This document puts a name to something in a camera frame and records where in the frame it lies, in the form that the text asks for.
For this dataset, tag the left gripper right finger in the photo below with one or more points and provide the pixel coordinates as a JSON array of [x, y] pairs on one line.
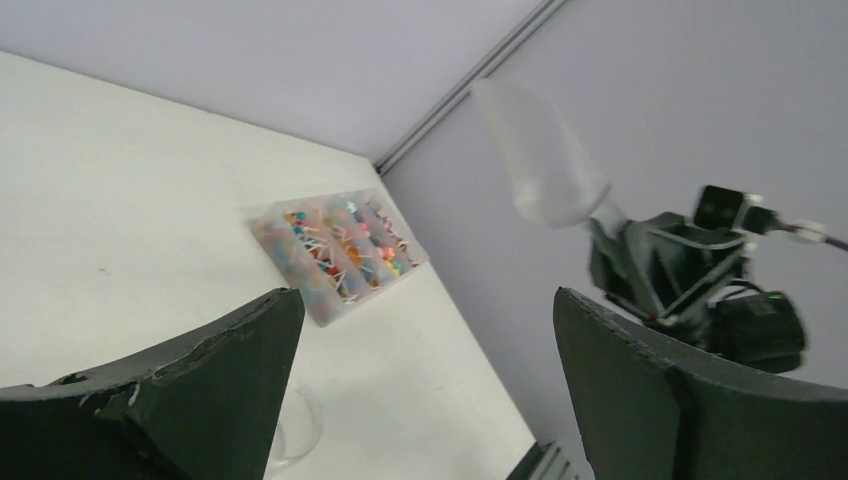
[[650, 407]]

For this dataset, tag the clear compartment candy box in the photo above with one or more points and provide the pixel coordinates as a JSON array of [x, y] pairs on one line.
[[338, 250]]

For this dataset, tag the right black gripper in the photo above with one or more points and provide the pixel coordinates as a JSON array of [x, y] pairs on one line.
[[665, 270]]

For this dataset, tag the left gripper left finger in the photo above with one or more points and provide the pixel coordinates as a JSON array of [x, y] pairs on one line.
[[201, 405]]

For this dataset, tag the clear plastic scoop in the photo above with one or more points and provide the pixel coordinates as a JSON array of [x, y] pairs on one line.
[[554, 181]]

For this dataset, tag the right aluminium frame post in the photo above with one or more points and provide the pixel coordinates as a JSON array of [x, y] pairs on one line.
[[523, 31]]

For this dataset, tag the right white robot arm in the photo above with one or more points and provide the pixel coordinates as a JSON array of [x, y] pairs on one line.
[[754, 327]]

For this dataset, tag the clear plastic jar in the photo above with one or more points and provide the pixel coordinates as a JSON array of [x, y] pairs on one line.
[[298, 429]]

